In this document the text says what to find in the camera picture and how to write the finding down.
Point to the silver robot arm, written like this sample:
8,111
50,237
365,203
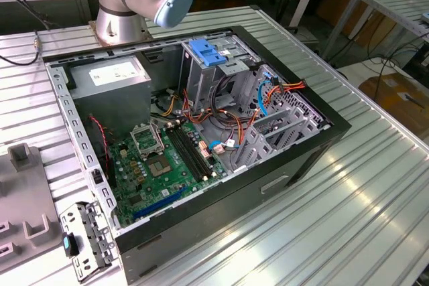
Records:
117,18

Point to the grey metal disk bay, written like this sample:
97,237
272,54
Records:
295,112

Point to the black RAM slot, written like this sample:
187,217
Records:
200,152
195,152
185,152
190,152

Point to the grey metal drive cage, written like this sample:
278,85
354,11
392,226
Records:
194,78

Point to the metal locking lever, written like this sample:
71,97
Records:
159,137

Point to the green motherboard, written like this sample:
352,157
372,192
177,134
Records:
184,179

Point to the CPU socket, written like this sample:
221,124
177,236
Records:
157,165

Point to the blue plastic drive latch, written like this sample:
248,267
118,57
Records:
207,55

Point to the black open PC case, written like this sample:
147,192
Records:
207,209

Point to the blue expansion slot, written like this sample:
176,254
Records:
157,206

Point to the grey power supply unit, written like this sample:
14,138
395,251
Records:
110,98

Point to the brown cardboard box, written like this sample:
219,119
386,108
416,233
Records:
392,98

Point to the black latch with teal tab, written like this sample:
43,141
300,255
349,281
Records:
67,244

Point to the grey parts rack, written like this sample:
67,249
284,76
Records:
23,195

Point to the metal slat side table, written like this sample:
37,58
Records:
392,4

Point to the metal expansion card bracket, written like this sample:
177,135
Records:
90,225

